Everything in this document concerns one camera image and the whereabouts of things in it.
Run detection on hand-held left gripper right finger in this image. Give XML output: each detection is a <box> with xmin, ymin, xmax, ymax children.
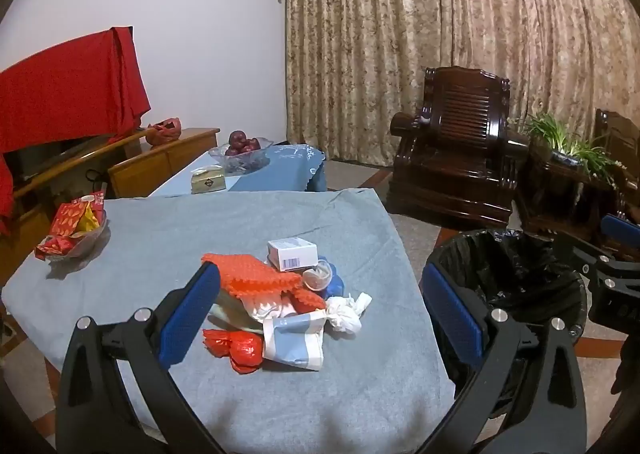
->
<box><xmin>417</xmin><ymin>261</ymin><xmax>588</xmax><ymax>454</ymax></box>

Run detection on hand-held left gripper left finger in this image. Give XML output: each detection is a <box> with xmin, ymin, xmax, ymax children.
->
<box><xmin>55</xmin><ymin>261</ymin><xmax>226</xmax><ymax>454</ymax></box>

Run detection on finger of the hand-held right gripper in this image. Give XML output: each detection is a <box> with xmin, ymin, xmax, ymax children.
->
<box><xmin>600</xmin><ymin>213</ymin><xmax>640</xmax><ymax>249</ymax></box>
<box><xmin>552</xmin><ymin>230</ymin><xmax>626</xmax><ymax>280</ymax></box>

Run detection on pale green glove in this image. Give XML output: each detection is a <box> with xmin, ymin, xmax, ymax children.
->
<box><xmin>207</xmin><ymin>290</ymin><xmax>266</xmax><ymax>335</ymax></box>

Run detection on trash bin with black liner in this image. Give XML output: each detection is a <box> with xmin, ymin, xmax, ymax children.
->
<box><xmin>424</xmin><ymin>228</ymin><xmax>588</xmax><ymax>420</ymax></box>

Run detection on orange foam mesh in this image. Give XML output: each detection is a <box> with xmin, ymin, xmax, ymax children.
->
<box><xmin>201</xmin><ymin>253</ymin><xmax>326</xmax><ymax>315</ymax></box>

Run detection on red plastic wrapper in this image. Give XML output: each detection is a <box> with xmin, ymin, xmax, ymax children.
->
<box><xmin>202</xmin><ymin>328</ymin><xmax>264</xmax><ymax>375</ymax></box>

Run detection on white tissue wad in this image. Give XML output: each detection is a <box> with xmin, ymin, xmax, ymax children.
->
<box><xmin>325</xmin><ymin>293</ymin><xmax>372</xmax><ymax>335</ymax></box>

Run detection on blue and white packet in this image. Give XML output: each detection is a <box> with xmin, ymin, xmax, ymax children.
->
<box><xmin>262</xmin><ymin>310</ymin><xmax>326</xmax><ymax>371</ymax></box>

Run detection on white barcode box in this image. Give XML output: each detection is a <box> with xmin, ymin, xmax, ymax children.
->
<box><xmin>266</xmin><ymin>237</ymin><xmax>318</xmax><ymax>271</ymax></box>

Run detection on blue plastic bag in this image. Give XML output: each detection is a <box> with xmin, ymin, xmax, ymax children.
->
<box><xmin>317</xmin><ymin>257</ymin><xmax>346</xmax><ymax>299</ymax></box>

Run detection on clear plastic cup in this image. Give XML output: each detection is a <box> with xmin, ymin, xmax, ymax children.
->
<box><xmin>302</xmin><ymin>259</ymin><xmax>335</xmax><ymax>292</ymax></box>

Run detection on dark wooden side table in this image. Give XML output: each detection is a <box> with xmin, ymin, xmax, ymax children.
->
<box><xmin>515</xmin><ymin>144</ymin><xmax>621</xmax><ymax>240</ymax></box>

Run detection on grey-blue tablecloth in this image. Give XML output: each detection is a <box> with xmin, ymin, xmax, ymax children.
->
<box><xmin>0</xmin><ymin>189</ymin><xmax>456</xmax><ymax>454</ymax></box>

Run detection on dark wooden armchair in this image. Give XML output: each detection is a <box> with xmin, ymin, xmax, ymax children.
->
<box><xmin>592</xmin><ymin>108</ymin><xmax>640</xmax><ymax>225</ymax></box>
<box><xmin>387</xmin><ymin>66</ymin><xmax>531</xmax><ymax>229</ymax></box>

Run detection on potted green plant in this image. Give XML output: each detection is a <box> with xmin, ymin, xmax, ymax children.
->
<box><xmin>510</xmin><ymin>112</ymin><xmax>626</xmax><ymax>185</ymax></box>

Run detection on glass snack bowl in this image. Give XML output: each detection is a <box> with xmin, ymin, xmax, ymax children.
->
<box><xmin>35</xmin><ymin>207</ymin><xmax>110</xmax><ymax>262</ymax></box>

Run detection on tissue box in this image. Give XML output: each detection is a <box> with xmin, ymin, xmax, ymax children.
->
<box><xmin>191</xmin><ymin>165</ymin><xmax>227</xmax><ymax>195</ymax></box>

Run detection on yellow snack packet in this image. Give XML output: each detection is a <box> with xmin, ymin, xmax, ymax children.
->
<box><xmin>80</xmin><ymin>201</ymin><xmax>101</xmax><ymax>233</ymax></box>

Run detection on wooden television cabinet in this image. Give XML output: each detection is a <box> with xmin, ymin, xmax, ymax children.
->
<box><xmin>0</xmin><ymin>127</ymin><xmax>221</xmax><ymax>275</ymax></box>

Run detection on small red snack packet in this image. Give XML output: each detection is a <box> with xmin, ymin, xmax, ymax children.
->
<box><xmin>35</xmin><ymin>234</ymin><xmax>76</xmax><ymax>257</ymax></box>

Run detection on glass fruit bowl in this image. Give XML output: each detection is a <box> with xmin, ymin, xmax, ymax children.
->
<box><xmin>207</xmin><ymin>137</ymin><xmax>274</xmax><ymax>175</ymax></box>

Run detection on large red snack packet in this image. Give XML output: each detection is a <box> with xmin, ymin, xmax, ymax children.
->
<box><xmin>50</xmin><ymin>191</ymin><xmax>107</xmax><ymax>237</ymax></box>

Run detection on blue tablecloth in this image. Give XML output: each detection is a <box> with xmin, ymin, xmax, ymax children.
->
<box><xmin>150</xmin><ymin>144</ymin><xmax>328</xmax><ymax>197</ymax></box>

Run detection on red bag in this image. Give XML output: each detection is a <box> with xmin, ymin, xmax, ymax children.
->
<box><xmin>147</xmin><ymin>117</ymin><xmax>183</xmax><ymax>145</ymax></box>

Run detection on black television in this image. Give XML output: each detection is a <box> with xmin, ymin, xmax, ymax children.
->
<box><xmin>2</xmin><ymin>131</ymin><xmax>126</xmax><ymax>185</ymax></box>

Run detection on red cloth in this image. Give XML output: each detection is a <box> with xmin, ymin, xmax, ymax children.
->
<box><xmin>0</xmin><ymin>26</ymin><xmax>152</xmax><ymax>235</ymax></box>

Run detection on patterned beige curtain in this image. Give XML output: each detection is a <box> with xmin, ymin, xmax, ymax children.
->
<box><xmin>277</xmin><ymin>0</ymin><xmax>640</xmax><ymax>185</ymax></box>

